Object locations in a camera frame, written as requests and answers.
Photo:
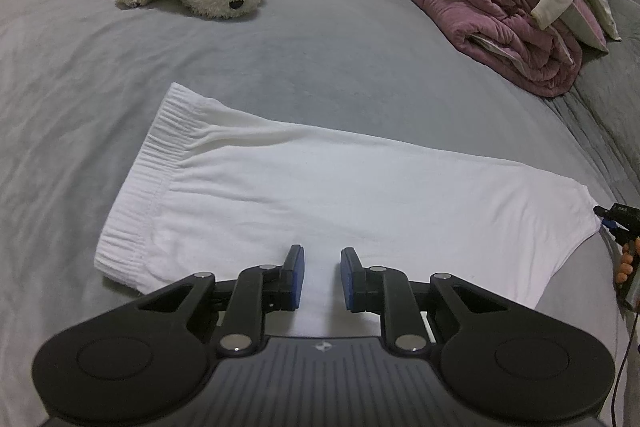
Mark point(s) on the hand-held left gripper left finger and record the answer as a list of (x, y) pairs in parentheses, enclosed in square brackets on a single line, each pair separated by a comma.
[(297, 279)]

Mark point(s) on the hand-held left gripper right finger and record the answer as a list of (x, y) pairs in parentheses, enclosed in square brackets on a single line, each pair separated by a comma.
[(347, 279)]

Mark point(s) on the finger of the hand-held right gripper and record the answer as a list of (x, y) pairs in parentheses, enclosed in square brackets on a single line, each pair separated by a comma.
[(622, 219)]

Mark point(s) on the white pants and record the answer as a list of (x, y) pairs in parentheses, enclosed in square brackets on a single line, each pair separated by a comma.
[(325, 192)]

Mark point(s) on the person's right hand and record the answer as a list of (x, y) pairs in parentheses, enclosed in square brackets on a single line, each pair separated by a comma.
[(627, 264)]

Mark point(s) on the grey quilted blanket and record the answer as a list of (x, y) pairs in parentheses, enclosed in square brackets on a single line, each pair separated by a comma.
[(610, 97)]

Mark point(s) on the pale green garment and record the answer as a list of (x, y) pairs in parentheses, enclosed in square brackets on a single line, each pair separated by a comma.
[(597, 17)]

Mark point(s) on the pink quilt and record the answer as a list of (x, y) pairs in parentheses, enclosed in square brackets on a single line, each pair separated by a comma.
[(500, 22)]

